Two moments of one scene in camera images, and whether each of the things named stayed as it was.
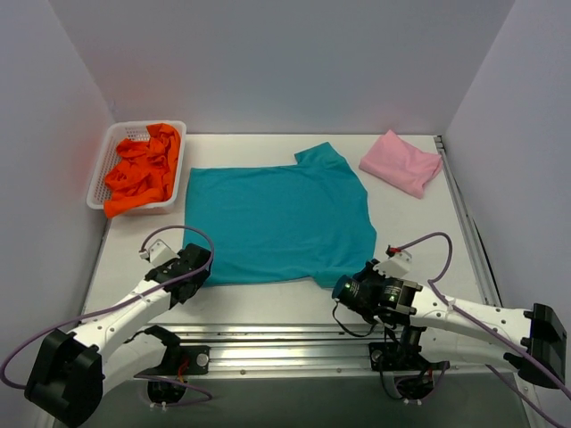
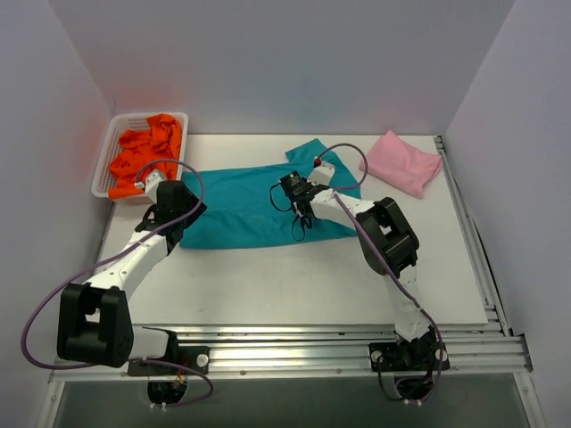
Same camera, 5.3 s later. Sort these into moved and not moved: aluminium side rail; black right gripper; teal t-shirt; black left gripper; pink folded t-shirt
Moved: teal t-shirt; black left gripper; black right gripper
Not moved: pink folded t-shirt; aluminium side rail
